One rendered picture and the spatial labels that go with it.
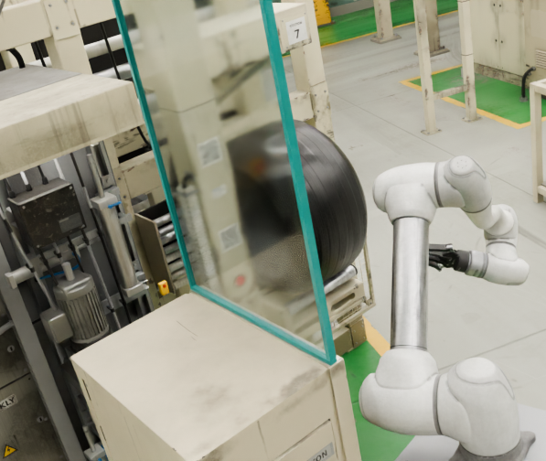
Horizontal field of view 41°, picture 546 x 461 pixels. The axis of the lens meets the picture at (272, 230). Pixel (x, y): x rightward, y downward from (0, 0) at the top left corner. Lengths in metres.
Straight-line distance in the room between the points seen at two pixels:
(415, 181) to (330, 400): 0.76
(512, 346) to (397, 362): 1.81
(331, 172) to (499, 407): 0.89
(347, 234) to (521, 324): 1.70
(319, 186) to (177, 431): 1.03
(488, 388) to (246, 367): 0.60
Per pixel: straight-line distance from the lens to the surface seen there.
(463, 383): 1.86
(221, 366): 1.64
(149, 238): 2.69
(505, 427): 1.92
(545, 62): 6.86
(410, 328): 1.99
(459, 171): 2.05
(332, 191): 2.29
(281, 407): 1.51
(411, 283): 2.02
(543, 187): 4.97
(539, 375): 3.54
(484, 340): 3.75
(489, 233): 2.61
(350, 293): 2.59
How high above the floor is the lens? 2.20
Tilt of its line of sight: 26 degrees down
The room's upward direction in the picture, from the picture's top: 12 degrees counter-clockwise
